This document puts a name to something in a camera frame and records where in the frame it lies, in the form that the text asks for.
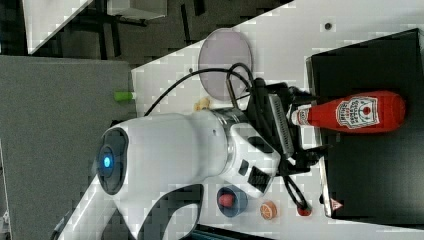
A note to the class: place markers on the yellow toy banana bunch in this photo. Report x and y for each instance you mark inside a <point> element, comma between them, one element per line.
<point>203,103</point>

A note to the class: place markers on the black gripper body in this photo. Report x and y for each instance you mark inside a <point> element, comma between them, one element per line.
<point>267,111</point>

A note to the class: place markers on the red plush ketchup bottle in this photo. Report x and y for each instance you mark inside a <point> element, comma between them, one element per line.
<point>365,113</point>

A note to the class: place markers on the red toy fruit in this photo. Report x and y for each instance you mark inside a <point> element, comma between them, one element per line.
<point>226,200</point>

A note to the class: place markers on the toy strawberry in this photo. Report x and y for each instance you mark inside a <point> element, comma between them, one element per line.
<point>304,211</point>

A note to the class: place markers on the lilac oval plate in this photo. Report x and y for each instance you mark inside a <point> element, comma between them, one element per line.
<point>222,49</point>

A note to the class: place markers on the orange slice toy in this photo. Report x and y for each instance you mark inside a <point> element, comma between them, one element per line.
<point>268,210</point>

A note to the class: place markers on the black toaster oven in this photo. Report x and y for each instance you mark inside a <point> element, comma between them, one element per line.
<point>375,178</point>

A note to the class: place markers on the white side table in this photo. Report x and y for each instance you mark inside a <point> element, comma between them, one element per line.
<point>44,18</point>

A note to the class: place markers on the green toy vegetable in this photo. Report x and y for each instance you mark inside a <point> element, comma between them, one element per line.
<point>121,96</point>

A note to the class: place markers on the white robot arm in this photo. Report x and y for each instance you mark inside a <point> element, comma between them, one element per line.
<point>151,169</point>

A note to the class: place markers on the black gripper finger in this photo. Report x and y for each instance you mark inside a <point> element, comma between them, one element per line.
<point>300,97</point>
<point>310,157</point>

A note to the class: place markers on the blue bowl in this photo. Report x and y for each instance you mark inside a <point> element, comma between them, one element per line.
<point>240,201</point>

